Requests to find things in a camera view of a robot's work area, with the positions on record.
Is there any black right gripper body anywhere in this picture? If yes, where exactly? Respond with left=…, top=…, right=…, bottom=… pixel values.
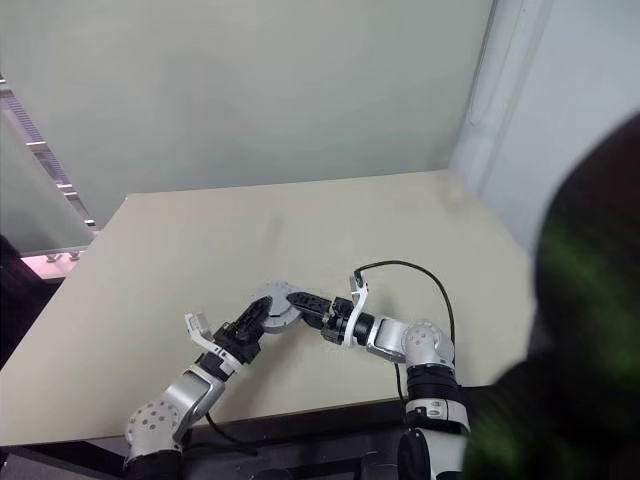
left=319, top=297, right=357, bottom=347

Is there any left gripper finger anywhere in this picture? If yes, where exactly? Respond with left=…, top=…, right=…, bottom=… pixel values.
left=234, top=297, right=274, bottom=343

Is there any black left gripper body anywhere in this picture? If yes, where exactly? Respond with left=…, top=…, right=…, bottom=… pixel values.
left=212, top=322, right=262, bottom=366

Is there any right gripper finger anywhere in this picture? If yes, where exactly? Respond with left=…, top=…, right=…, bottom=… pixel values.
left=287, top=291, right=332, bottom=329

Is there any silver round motor lid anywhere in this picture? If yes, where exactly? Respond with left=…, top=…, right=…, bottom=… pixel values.
left=248, top=280, right=304, bottom=331

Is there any dark blurred rounded shape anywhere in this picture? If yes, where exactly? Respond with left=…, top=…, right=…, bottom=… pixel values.
left=462, top=112, right=640, bottom=480

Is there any frosted glass partition panel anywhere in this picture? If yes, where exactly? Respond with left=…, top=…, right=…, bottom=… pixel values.
left=0, top=107, right=96, bottom=261

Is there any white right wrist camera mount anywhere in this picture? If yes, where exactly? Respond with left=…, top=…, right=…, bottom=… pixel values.
left=348, top=271, right=372, bottom=347

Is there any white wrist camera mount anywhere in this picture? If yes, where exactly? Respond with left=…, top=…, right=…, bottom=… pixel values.
left=348, top=271, right=372, bottom=347
left=183, top=312, right=242, bottom=374

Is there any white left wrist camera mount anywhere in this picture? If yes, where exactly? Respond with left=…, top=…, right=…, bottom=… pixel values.
left=183, top=312, right=242, bottom=374

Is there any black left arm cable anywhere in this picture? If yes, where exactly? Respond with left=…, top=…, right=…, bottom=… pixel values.
left=203, top=407, right=259, bottom=457

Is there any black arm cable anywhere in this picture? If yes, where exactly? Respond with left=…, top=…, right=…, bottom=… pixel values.
left=203, top=407, right=259, bottom=457
left=352, top=259, right=457, bottom=402

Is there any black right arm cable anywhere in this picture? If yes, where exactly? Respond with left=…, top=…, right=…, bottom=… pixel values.
left=352, top=259, right=457, bottom=402

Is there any black table frame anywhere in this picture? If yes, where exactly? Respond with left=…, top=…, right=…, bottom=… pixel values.
left=0, top=392, right=481, bottom=480

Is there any slatted metal rail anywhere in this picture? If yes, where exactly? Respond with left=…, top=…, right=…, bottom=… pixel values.
left=0, top=72, right=102, bottom=232

